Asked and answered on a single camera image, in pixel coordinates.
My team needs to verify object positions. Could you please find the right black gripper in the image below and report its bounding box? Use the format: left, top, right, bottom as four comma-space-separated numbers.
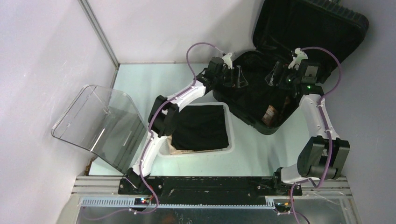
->
265, 62, 302, 90

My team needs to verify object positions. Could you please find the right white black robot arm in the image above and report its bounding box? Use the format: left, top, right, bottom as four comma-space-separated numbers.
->
266, 59, 350, 195

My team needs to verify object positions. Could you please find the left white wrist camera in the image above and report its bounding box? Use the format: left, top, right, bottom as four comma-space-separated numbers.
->
222, 52, 233, 70

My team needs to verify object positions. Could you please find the aluminium frame rail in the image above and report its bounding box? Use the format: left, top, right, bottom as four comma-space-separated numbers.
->
72, 176, 353, 211

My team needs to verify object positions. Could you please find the beige cloth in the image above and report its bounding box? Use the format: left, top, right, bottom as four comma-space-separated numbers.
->
166, 137, 221, 155

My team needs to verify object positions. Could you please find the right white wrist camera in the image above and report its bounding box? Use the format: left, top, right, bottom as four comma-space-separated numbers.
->
288, 48, 308, 70

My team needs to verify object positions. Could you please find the black ribbed hard-shell suitcase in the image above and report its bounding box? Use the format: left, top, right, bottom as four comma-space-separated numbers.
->
213, 0, 369, 135

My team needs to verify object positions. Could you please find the round wooden brush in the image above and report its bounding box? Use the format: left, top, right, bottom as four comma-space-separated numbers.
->
282, 96, 290, 112

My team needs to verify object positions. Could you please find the white perforated plastic basket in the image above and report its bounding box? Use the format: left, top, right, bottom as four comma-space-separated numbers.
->
157, 102, 234, 158

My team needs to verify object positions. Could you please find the black garment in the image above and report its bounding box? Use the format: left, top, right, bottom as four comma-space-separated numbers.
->
171, 105, 229, 151

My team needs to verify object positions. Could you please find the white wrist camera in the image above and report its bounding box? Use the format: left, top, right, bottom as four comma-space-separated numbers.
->
288, 48, 308, 70
222, 52, 233, 70

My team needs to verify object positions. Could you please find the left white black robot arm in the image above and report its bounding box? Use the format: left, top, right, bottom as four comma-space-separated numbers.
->
126, 53, 235, 194

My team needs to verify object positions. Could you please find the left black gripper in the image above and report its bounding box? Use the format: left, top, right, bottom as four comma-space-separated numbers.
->
214, 65, 248, 88

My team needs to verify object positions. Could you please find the clear acrylic bin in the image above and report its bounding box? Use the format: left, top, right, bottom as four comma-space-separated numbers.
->
51, 84, 147, 174

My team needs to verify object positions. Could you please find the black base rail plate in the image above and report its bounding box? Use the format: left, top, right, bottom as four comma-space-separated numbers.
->
118, 176, 302, 206

